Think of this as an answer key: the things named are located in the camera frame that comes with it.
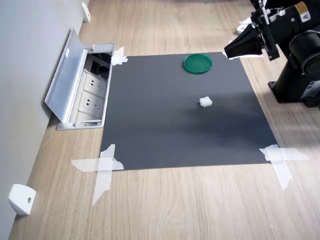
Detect small white plastic terminal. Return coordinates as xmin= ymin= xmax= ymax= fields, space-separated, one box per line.
xmin=199 ymin=95 xmax=214 ymax=109

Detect round green lid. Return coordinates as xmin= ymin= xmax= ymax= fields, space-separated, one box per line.
xmin=183 ymin=53 xmax=213 ymax=75

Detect white tape cross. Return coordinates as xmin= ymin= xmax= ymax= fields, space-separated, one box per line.
xmin=110 ymin=46 xmax=129 ymax=67
xmin=258 ymin=144 xmax=311 ymax=190
xmin=70 ymin=143 xmax=125 ymax=207
xmin=227 ymin=54 xmax=264 ymax=61

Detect dark grey mat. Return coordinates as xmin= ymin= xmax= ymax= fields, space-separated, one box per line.
xmin=99 ymin=51 xmax=279 ymax=171

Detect white power socket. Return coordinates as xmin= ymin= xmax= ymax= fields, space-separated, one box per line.
xmin=83 ymin=71 xmax=109 ymax=95
xmin=78 ymin=91 xmax=105 ymax=115

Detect grey partition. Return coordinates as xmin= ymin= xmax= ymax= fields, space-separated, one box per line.
xmin=0 ymin=0 xmax=91 ymax=240

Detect small white camera box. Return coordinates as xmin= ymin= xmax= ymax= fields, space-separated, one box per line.
xmin=236 ymin=16 xmax=254 ymax=35

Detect small white bracket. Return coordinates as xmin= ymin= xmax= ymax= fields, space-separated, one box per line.
xmin=7 ymin=183 xmax=37 ymax=216
xmin=81 ymin=1 xmax=91 ymax=23

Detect silver cable duct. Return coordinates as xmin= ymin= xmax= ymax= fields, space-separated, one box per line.
xmin=44 ymin=27 xmax=116 ymax=131

